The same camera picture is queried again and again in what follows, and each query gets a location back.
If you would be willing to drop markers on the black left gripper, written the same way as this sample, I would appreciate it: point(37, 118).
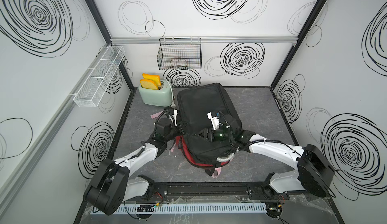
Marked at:
point(180, 129)

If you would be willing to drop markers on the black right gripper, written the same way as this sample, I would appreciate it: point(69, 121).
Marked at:
point(206, 134)

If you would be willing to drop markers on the red and black backpack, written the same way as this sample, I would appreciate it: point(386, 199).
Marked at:
point(211, 169)

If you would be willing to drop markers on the large black backpack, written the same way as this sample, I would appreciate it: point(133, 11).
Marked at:
point(194, 106)

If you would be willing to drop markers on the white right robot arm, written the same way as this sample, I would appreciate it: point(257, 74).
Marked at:
point(311, 172)

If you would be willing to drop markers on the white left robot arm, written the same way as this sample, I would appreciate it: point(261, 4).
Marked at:
point(112, 184)

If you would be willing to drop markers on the mint green toaster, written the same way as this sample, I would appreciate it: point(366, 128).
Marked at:
point(162, 97)

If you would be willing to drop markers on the front toast slice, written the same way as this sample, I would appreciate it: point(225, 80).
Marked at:
point(148, 84)

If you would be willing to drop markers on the toast slice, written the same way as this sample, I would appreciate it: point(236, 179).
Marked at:
point(154, 78)
point(148, 84)

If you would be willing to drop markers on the rear toast slice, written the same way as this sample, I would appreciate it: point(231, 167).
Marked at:
point(154, 78)

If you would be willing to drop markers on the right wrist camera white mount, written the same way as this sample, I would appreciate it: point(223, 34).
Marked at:
point(215, 120)

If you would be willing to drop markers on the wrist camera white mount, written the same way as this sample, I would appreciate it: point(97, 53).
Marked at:
point(215, 120)
point(174, 116)

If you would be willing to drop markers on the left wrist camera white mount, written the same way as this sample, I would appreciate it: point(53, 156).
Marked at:
point(174, 116)

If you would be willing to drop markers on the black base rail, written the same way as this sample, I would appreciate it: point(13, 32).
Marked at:
point(249, 190)

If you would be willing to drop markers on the black wire basket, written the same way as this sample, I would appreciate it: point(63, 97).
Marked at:
point(179, 52)

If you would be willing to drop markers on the grey slotted cable duct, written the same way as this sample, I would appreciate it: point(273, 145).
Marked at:
point(191, 208)

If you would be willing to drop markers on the white mesh wall shelf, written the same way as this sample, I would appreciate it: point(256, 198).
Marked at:
point(96, 85)

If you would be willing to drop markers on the grey wall rail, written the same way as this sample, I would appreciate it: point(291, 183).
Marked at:
point(205, 39)

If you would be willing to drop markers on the black corner frame post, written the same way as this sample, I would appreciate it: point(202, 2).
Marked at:
point(301, 36)

